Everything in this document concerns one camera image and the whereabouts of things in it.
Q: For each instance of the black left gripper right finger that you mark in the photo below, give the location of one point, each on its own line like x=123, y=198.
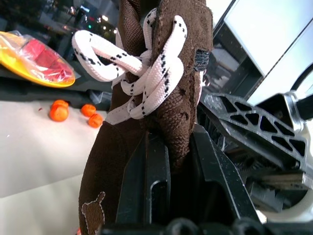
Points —
x=217, y=186

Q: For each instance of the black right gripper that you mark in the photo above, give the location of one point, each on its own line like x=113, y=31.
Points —
x=266, y=181

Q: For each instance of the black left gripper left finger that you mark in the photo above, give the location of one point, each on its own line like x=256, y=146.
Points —
x=141, y=186

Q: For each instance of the brown shoe with white laces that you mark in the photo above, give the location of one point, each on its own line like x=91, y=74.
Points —
x=176, y=117

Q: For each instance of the small orange ball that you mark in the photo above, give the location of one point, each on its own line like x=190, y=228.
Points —
x=95, y=120
x=61, y=103
x=58, y=115
x=88, y=110

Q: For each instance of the black case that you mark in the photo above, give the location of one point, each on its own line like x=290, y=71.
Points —
x=29, y=91

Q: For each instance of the yellow disc in plastic bag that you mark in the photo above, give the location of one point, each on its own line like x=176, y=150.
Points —
x=27, y=63

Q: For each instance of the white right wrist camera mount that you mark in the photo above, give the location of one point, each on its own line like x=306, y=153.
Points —
x=302, y=216

